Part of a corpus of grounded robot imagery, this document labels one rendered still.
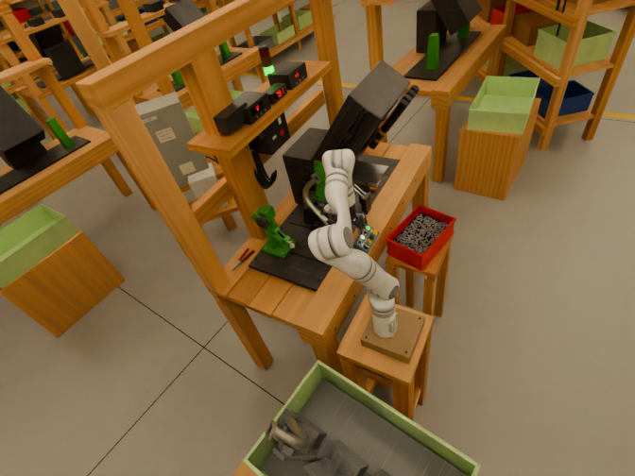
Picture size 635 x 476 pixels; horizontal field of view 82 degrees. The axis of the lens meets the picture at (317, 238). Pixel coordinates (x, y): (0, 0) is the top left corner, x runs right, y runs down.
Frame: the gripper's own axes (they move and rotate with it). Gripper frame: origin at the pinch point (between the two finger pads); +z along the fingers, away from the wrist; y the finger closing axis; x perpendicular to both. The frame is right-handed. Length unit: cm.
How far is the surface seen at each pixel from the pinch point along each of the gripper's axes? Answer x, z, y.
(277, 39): -474, 96, 384
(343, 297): 5.1, 39.9, 5.4
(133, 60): 9, -64, 66
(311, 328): 25.0, 39.9, 11.0
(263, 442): 72, 36, 2
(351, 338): 20.2, 44.9, -5.1
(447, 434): 12, 130, -50
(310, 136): -66, 6, 57
